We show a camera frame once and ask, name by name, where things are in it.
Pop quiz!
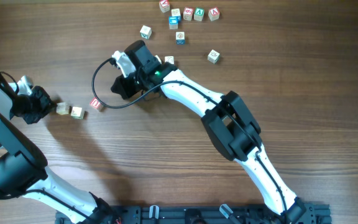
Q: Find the blue letter P block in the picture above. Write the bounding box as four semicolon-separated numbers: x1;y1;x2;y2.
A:
56;102;70;115

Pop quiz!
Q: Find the red sided picture block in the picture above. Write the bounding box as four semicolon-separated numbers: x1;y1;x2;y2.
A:
89;97;104;111

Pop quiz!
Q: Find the red letter M block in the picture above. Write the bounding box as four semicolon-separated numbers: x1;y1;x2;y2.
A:
70;106;85;119

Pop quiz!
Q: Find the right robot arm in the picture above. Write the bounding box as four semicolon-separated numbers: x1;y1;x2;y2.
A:
110;40;306;223

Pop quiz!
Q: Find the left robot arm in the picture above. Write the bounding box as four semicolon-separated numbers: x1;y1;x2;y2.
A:
0;72;121;223

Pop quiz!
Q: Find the red sided block bottom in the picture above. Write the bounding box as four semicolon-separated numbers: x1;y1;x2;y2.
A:
165;56;175;65

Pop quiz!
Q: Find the green sided block left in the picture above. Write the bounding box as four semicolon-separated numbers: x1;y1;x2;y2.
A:
140;26;152;39

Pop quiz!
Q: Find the green sided block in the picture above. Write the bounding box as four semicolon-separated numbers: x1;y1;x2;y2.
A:
140;26;152;39
208;50;220;64

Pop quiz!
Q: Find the orange picture blue block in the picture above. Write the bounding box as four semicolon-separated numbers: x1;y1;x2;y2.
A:
175;32;185;45

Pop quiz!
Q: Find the tan picture block top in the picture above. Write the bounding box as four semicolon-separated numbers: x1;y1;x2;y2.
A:
171;8;181;17

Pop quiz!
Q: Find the red letter block top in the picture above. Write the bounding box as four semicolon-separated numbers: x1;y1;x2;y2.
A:
158;0;170;13

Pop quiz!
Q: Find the green sided block right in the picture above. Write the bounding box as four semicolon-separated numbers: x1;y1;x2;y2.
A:
208;50;220;64

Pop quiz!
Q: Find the red number nine block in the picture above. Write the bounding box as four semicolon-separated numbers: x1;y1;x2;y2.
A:
183;7;194;21

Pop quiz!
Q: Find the green letter V block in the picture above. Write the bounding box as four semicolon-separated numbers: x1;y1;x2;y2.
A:
193;7;204;21

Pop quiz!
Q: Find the red letter A block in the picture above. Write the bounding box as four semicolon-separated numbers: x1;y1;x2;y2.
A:
208;7;220;21

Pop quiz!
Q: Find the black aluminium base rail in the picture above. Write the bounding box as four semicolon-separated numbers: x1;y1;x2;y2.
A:
55;203;333;224

